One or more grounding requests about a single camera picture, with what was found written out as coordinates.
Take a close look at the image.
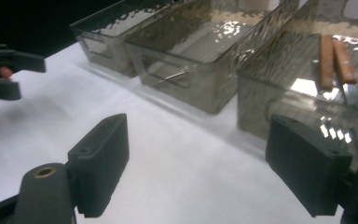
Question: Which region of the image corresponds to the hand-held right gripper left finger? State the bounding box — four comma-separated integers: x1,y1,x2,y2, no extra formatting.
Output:
67,113,130,218

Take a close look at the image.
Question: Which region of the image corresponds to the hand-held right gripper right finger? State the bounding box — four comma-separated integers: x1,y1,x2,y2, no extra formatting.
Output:
265,114,353,217

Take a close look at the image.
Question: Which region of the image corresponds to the smoky transparent plastic bin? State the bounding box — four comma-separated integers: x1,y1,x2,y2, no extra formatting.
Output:
69,0,175,78
124,0,299,115
236,0,358,162

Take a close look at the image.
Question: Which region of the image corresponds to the wooden-handled knife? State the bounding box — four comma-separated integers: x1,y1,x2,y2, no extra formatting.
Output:
332,38,358,108

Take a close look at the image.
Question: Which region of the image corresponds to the metal spoon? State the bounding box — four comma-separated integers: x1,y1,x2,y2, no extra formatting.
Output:
153,66,190,88

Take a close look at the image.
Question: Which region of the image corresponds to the black curtain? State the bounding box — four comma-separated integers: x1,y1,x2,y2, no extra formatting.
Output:
0,0,122,59

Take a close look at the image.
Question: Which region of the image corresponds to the white table cover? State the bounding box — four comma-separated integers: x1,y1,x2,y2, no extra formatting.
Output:
0,41,344,224

